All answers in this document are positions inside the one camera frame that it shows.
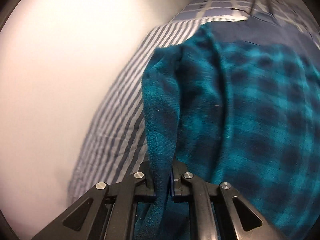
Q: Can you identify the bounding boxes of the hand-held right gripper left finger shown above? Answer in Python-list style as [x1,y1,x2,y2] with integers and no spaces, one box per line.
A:
[31,161,158,240]

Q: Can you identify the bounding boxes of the blue white striped bed sheet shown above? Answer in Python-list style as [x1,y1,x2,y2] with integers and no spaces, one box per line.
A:
[69,17,208,205]

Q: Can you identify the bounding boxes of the blue checked bed sheet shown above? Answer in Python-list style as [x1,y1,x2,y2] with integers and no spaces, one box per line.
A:
[175,0,320,40]

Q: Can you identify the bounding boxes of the teal plaid fleece garment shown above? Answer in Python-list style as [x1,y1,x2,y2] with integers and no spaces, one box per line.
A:
[134,21,320,240]

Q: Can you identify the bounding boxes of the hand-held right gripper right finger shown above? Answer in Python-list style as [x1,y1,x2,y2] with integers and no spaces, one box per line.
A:
[169,161,288,240]

